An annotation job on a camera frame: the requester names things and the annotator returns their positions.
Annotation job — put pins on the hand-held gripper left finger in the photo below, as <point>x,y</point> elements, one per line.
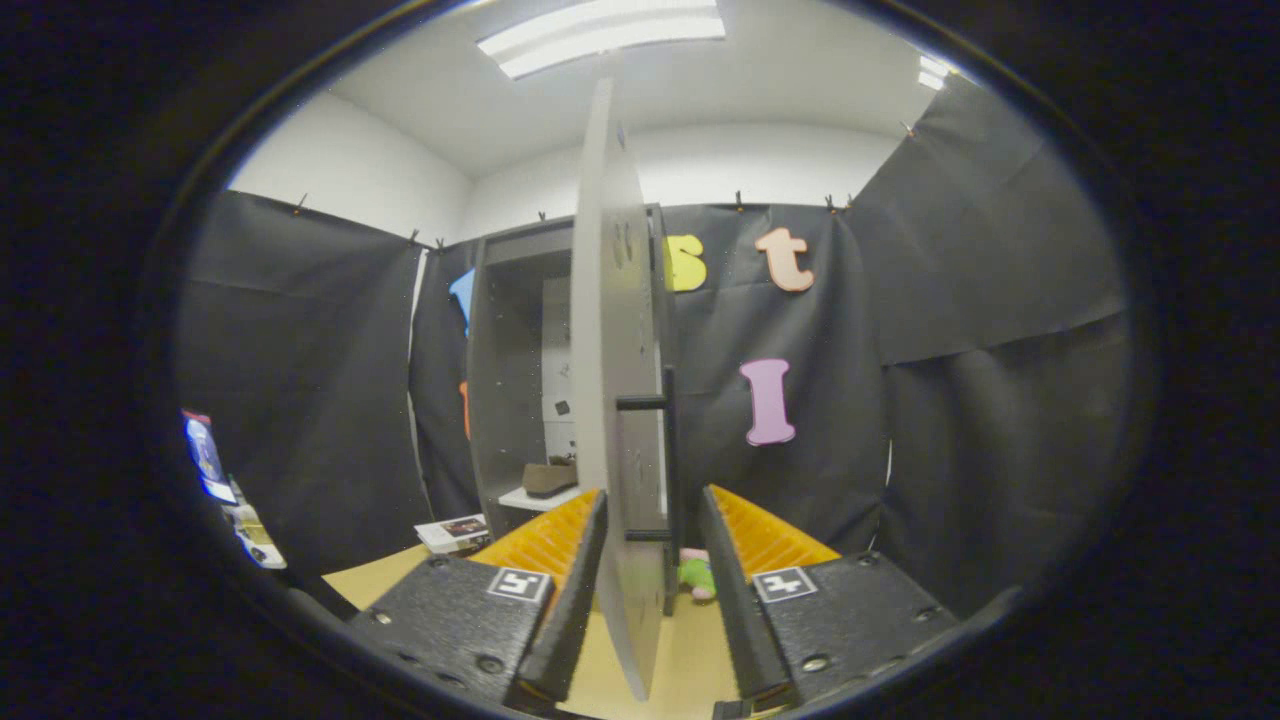
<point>575,600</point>

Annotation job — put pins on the beige shoe cabinet door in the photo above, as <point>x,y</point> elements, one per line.
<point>610,350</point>

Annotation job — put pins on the small ceiling light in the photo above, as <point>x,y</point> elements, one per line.
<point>933,72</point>

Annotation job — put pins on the grey shoe cabinet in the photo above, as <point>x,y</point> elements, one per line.
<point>505,380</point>

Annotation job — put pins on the brown fuzzy shoe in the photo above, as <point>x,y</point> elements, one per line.
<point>550,480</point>

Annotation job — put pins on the pale flat cluttered object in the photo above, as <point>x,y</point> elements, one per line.
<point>255,535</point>

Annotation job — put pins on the long ceiling light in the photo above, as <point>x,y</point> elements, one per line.
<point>600,35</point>

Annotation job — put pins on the green pink plush toy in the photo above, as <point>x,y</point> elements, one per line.
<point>697,577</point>

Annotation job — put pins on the white cabinet shelf board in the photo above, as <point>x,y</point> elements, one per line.
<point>535,499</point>

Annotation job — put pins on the blue printed package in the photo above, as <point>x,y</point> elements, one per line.
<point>205,455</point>

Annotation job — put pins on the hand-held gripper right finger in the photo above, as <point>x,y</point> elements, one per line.
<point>735,600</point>

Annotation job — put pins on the black backdrop cloth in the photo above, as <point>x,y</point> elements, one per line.
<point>1000,450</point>

